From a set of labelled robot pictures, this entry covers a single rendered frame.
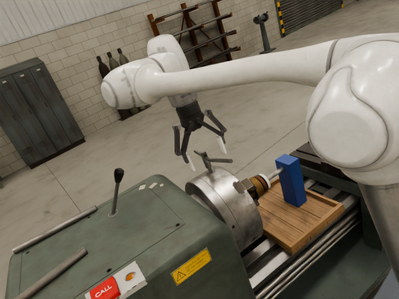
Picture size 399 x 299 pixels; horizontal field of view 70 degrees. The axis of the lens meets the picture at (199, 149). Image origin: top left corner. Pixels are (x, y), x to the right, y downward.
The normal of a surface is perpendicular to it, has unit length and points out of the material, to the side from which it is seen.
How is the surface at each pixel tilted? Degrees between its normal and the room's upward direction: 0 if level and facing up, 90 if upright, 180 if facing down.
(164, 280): 90
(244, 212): 67
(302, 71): 84
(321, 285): 0
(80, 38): 90
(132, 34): 90
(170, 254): 0
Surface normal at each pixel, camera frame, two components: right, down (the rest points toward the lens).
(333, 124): -0.65, 0.44
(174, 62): 0.62, -0.03
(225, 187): -0.04, -0.64
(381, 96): 0.00, -0.39
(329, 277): -0.31, -0.86
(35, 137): 0.33, 0.32
